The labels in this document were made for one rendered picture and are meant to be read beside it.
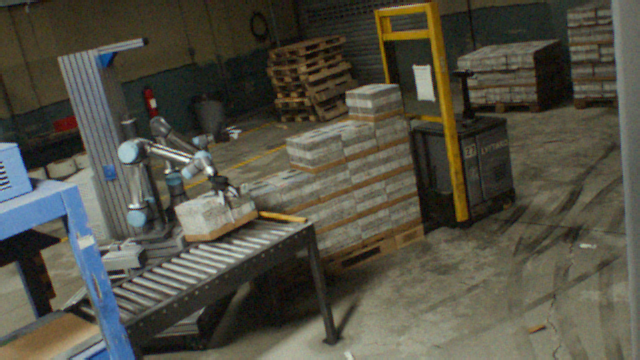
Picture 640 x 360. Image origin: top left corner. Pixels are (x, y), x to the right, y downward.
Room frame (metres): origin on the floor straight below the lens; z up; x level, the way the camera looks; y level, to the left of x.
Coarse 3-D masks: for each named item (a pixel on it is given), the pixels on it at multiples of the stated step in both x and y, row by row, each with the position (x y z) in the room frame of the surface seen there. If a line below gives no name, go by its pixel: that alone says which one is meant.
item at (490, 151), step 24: (456, 120) 5.27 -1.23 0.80; (480, 120) 5.10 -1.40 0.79; (504, 120) 4.99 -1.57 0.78; (432, 144) 5.13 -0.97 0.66; (480, 144) 4.86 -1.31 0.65; (504, 144) 4.98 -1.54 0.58; (432, 168) 5.19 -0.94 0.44; (480, 168) 4.87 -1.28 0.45; (504, 168) 4.97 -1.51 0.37; (480, 192) 4.84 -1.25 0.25; (504, 192) 4.97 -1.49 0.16; (480, 216) 4.83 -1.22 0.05
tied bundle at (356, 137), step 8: (328, 128) 4.78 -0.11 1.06; (336, 128) 4.72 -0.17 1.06; (344, 128) 4.66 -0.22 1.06; (352, 128) 4.60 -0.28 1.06; (360, 128) 4.57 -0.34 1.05; (368, 128) 4.59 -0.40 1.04; (344, 136) 4.50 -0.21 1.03; (352, 136) 4.53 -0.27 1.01; (360, 136) 4.56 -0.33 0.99; (368, 136) 4.59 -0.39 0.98; (344, 144) 4.50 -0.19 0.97; (352, 144) 4.53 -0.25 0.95; (360, 144) 4.55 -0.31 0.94; (368, 144) 4.58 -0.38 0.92; (376, 144) 4.61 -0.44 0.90; (352, 152) 4.51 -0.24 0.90
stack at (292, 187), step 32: (256, 192) 4.22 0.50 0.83; (288, 192) 4.27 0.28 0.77; (320, 192) 4.37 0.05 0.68; (352, 192) 4.51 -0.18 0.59; (384, 192) 4.61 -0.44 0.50; (288, 224) 4.25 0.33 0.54; (320, 224) 4.35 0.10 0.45; (352, 224) 4.46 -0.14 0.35; (384, 224) 4.59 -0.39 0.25; (320, 256) 4.32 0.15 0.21; (352, 256) 4.44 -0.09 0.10; (256, 288) 4.29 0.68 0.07
